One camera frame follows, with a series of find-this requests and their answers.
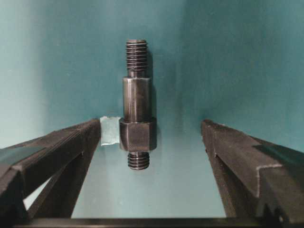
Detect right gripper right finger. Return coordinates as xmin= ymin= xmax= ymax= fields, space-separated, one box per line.
xmin=201 ymin=119 xmax=304 ymax=228

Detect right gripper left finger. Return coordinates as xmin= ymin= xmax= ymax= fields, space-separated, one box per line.
xmin=0 ymin=119 xmax=101 ymax=228

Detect dark metal threaded shaft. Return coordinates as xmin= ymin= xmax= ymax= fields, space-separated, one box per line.
xmin=119 ymin=39 xmax=157 ymax=171

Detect right pale tape square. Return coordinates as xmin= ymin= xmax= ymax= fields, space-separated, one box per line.
xmin=100 ymin=116 xmax=120 ymax=146

